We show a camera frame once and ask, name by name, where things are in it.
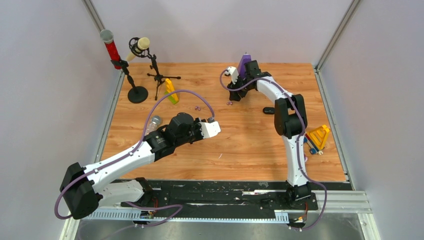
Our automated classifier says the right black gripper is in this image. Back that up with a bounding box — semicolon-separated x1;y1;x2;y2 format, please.
227;75;253;102

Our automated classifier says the black earbud charging case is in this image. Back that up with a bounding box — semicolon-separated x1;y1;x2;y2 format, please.
262;107;275;115

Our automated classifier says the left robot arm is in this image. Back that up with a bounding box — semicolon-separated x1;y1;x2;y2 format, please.
54;112;221;220

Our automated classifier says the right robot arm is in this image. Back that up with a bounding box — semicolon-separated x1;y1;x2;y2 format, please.
220;60;311;209

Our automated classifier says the purple metronome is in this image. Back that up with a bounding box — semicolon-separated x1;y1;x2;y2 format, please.
237;53;252;79

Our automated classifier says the silver glitter microphone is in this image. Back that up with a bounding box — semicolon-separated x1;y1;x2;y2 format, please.
144;115;162;136

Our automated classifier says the yellow green toy block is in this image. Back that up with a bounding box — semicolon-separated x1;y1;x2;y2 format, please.
164;78;179;105

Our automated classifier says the black round-base mic stand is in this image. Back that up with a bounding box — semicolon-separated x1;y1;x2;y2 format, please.
111;59;149;104

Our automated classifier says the colourful toy truck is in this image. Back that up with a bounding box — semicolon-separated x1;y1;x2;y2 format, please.
303;124;331;155

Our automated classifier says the beige condenser microphone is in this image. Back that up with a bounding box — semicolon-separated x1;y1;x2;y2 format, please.
125;37;150;62

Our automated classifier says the red microphone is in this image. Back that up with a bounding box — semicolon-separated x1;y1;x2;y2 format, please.
99;29;122;70

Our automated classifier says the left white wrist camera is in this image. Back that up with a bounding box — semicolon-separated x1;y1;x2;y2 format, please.
199;121;221;139

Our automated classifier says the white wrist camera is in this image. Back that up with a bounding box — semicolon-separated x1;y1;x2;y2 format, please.
199;121;221;139
224;66;239;85

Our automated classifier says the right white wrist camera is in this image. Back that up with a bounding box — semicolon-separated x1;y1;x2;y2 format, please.
224;66;239;85

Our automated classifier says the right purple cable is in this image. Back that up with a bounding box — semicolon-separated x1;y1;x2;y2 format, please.
219;68;328;231

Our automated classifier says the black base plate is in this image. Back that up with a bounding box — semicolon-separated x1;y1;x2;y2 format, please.
133;180;319;219

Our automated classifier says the slotted cable duct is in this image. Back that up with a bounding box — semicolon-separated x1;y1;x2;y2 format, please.
87;209;290;223

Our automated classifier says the aluminium frame rail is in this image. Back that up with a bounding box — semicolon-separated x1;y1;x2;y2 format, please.
324;190;372;214

